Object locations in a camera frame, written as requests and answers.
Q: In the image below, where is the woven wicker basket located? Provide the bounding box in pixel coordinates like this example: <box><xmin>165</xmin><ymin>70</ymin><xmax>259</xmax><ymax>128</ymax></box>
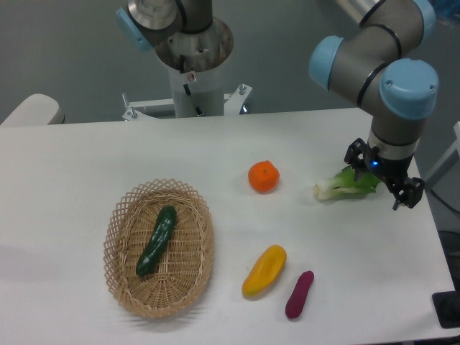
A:
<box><xmin>103</xmin><ymin>179</ymin><xmax>213</xmax><ymax>318</ymax></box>

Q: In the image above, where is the dark green cucumber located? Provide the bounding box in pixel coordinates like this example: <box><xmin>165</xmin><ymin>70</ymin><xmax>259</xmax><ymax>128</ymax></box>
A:
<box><xmin>136</xmin><ymin>205</ymin><xmax>177</xmax><ymax>277</ymax></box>

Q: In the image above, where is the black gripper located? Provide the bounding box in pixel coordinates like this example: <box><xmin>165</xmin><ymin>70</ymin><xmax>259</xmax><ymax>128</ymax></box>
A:
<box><xmin>344</xmin><ymin>138</ymin><xmax>425</xmax><ymax>211</ymax></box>

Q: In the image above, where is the purple sweet potato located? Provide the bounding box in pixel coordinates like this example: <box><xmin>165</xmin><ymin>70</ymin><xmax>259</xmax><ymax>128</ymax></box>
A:
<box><xmin>285</xmin><ymin>270</ymin><xmax>315</xmax><ymax>320</ymax></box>

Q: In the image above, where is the white chair armrest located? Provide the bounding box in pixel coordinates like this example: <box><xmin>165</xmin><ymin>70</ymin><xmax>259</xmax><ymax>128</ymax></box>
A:
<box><xmin>1</xmin><ymin>93</ymin><xmax>65</xmax><ymax>128</ymax></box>

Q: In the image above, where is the white furniture frame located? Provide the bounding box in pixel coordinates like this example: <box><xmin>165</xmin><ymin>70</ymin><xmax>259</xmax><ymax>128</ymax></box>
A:
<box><xmin>425</xmin><ymin>122</ymin><xmax>459</xmax><ymax>189</ymax></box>

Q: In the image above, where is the orange tangerine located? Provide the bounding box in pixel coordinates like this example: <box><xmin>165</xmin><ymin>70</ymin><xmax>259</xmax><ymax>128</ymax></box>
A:
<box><xmin>248</xmin><ymin>160</ymin><xmax>280</xmax><ymax>193</ymax></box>

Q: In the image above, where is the yellow mango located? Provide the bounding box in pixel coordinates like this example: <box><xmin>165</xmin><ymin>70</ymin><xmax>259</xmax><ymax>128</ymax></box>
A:
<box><xmin>241</xmin><ymin>244</ymin><xmax>287</xmax><ymax>298</ymax></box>

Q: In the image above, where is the black device at table edge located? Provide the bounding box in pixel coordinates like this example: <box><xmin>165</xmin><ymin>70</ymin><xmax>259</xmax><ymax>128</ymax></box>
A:
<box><xmin>432</xmin><ymin>291</ymin><xmax>459</xmax><ymax>329</ymax></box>

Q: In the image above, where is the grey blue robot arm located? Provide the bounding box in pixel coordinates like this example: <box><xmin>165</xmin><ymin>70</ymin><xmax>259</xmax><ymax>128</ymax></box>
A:
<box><xmin>116</xmin><ymin>1</ymin><xmax>439</xmax><ymax>208</ymax></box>

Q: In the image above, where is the green bok choy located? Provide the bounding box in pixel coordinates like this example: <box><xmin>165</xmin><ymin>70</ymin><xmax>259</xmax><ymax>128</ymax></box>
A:
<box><xmin>313</xmin><ymin>165</ymin><xmax>381</xmax><ymax>201</ymax></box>

